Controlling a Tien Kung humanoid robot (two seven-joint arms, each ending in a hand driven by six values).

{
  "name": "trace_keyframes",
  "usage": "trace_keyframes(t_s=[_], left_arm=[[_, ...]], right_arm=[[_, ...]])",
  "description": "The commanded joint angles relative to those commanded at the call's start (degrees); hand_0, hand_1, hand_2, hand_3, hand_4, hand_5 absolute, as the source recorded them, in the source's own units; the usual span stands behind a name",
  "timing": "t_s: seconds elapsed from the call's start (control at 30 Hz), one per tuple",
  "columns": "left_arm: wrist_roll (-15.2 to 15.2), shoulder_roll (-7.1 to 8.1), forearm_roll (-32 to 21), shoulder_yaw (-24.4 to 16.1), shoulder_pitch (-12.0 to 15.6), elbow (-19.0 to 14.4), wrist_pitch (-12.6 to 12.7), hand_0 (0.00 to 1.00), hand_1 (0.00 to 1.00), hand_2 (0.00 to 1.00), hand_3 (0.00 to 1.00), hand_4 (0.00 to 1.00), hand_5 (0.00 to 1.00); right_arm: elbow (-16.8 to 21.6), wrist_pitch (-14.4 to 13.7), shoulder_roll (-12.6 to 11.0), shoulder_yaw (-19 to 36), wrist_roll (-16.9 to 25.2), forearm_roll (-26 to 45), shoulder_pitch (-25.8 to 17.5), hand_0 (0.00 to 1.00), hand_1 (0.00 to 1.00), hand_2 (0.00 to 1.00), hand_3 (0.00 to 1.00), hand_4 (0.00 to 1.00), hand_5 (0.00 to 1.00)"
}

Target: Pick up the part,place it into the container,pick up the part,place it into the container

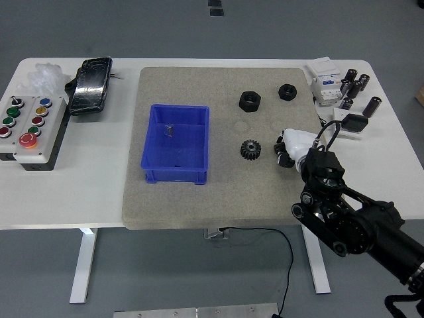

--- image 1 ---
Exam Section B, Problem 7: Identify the white circuit breaker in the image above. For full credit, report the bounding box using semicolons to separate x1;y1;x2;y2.
305;56;344;107

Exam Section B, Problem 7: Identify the small black hex nut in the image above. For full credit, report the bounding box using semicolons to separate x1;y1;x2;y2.
278;83;297;101

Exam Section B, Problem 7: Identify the large black bevel gear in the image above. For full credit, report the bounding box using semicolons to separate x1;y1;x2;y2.
239;138;263;162

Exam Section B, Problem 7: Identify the black square puck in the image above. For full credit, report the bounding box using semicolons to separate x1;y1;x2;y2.
341;113;370;134

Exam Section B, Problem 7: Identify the silver metal plate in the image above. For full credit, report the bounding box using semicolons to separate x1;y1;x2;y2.
113;302;282;318

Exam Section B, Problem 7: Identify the white table leg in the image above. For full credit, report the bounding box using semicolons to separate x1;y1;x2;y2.
68;227;97;304
301;227;331;295

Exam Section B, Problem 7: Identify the crumpled clear plastic bag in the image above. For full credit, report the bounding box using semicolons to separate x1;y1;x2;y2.
16;62;72;97

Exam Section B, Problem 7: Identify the silver under-table bracket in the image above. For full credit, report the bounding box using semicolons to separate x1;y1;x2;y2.
203;227;230;240

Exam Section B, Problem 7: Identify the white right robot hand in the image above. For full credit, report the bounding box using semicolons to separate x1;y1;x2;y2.
274;129;320;170

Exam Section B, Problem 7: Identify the black wrapped pack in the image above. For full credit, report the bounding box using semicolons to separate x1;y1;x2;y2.
64;56;113;117

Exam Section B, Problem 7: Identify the black floor cable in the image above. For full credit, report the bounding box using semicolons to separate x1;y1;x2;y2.
218;227;295;318

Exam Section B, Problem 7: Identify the large black hex nut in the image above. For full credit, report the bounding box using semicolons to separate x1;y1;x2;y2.
238;90;263;114

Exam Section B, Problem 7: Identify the grey-brown mat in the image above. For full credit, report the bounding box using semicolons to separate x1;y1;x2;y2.
121;67;348;231

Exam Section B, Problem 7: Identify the white emergency-stop button box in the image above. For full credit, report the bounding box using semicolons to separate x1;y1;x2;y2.
13;95;69;172

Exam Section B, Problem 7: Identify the white four-button control box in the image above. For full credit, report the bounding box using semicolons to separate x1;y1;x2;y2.
0;95;36;162

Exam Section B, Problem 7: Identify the white square plate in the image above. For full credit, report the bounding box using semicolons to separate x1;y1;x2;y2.
331;107;364;141

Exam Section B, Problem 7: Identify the blue plastic box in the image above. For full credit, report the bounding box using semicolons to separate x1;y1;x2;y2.
141;104;210;186

